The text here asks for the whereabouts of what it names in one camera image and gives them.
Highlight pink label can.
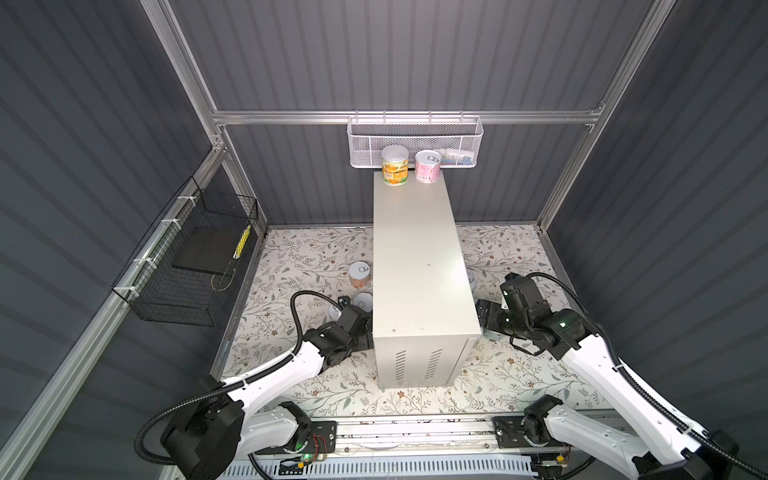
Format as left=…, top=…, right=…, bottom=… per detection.
left=414, top=150, right=442, bottom=184
left=327, top=305, right=343, bottom=322

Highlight green orange label can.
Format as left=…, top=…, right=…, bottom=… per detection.
left=381, top=145, right=409, bottom=186

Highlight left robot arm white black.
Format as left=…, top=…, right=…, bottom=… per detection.
left=133, top=299, right=373, bottom=479

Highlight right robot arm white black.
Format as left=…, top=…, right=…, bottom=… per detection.
left=475, top=272, right=767, bottom=479

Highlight white metal cabinet counter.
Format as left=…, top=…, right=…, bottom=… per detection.
left=372, top=172, right=482, bottom=390

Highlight teal label can left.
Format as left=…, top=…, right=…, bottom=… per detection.
left=351, top=292, right=373, bottom=313

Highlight floral patterned mat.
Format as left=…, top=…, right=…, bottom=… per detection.
left=223, top=225, right=609, bottom=417

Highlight tubes in white basket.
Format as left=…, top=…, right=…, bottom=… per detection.
left=438, top=148, right=476, bottom=168

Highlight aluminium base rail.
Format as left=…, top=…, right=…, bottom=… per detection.
left=161, top=411, right=649, bottom=480

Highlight white wire mesh basket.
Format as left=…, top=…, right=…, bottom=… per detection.
left=346, top=114, right=484, bottom=169

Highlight black wire wall basket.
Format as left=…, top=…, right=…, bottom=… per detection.
left=113, top=180, right=260, bottom=327

